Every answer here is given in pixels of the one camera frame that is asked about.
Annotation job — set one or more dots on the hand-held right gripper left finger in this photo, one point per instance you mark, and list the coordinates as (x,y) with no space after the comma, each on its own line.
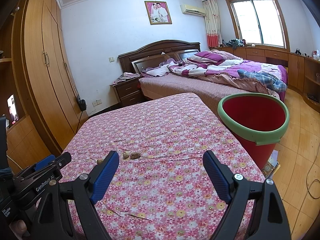
(105,177)

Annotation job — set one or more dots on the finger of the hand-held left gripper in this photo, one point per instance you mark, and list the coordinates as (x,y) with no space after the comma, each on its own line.
(62,161)
(45,162)

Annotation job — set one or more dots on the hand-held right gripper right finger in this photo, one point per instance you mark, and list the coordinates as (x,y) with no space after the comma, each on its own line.
(217,177)

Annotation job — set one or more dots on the red bucket with green rim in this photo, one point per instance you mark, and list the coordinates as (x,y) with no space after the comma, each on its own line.
(252,155)

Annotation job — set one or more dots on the person's left hand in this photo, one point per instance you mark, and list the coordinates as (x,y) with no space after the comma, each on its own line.
(19,230)

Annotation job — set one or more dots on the light wooden shelf unit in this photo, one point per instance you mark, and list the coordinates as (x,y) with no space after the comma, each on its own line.
(22,135)

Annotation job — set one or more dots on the small patterned carton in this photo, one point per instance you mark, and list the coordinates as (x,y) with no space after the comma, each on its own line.
(271,165)

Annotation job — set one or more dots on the black plug adapter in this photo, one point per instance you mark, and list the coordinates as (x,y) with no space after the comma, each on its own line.
(81,104)

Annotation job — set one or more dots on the pink floral tablecloth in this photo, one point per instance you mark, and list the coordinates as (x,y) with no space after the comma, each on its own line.
(162,130)

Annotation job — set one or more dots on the dark wooden nightstand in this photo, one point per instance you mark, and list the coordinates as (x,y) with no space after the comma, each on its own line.
(127,93)

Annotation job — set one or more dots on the bed with pink sheet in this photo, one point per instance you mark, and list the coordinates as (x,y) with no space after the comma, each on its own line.
(175,87)

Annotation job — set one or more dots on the pink cloth on nightstand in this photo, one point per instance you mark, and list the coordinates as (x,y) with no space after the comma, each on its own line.
(126,77)

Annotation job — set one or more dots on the blue plaid cloth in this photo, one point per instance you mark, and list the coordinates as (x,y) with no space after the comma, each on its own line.
(265,80)

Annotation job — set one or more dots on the purple and white quilt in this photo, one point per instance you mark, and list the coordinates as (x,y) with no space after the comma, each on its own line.
(220,67)

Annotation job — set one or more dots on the white pillow with purple frill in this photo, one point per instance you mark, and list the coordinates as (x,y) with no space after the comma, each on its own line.
(156,71)

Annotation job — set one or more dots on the dark wooden headboard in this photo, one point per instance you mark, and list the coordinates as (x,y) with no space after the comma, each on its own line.
(150,52)

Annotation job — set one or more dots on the low wooden cabinet row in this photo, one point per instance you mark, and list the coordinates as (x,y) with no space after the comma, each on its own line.
(295,67)

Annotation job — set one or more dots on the pile of grey-blue clothes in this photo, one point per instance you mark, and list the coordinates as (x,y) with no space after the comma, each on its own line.
(235,43)

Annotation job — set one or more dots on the small black object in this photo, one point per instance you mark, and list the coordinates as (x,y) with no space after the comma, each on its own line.
(298,51)

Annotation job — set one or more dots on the cream and red curtain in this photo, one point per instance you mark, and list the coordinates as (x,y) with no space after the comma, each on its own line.
(212,25)

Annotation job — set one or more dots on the wooden framed window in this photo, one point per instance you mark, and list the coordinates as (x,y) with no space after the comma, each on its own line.
(257,22)

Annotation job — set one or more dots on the framed wedding photo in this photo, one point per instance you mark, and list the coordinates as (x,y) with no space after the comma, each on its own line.
(158,12)

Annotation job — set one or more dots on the wall power socket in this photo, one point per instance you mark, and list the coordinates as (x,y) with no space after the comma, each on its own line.
(97,102)

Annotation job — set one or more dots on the wall air conditioner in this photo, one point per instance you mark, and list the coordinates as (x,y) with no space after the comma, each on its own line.
(192,10)

